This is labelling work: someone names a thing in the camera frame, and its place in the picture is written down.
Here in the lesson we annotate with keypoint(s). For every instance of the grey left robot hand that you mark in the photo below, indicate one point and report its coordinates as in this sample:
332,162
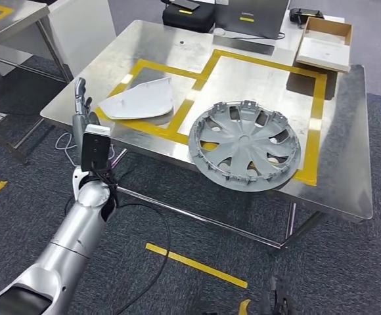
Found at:
79,126

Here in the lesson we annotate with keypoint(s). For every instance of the white curved plastic panel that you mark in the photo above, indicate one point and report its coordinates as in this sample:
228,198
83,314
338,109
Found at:
141,102

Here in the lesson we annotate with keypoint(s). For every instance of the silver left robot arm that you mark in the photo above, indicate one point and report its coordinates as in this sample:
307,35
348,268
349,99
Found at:
76,235

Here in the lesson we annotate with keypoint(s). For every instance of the stainless steel workbench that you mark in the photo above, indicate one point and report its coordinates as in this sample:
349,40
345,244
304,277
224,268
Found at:
243,74

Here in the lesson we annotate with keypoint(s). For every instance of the dark robot body part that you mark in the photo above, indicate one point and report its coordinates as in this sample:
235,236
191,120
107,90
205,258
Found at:
280,300

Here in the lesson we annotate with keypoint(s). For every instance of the white cabinet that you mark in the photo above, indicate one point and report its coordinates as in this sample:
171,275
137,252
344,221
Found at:
82,34

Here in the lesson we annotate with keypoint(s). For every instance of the steel side table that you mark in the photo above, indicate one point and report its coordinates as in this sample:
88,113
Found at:
13,17

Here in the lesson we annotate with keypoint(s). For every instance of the black carry bag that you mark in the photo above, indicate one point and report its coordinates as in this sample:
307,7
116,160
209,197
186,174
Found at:
187,19

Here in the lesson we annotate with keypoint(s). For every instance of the white round puck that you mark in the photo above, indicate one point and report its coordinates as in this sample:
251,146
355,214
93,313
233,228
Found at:
219,31

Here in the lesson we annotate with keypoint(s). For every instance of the grey plastic hubcap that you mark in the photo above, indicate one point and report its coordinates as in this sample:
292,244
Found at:
243,143

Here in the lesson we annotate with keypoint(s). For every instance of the dark grey laptop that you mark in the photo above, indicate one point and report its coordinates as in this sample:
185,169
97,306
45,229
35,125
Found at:
252,17

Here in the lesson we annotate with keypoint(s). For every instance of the black handheld device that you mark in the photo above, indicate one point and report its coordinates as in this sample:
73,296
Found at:
304,15

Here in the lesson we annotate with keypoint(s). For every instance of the open cardboard box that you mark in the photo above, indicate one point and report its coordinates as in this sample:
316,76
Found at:
325,54

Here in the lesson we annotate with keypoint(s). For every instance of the pale and black wrist camera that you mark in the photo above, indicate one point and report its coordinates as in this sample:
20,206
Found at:
95,148

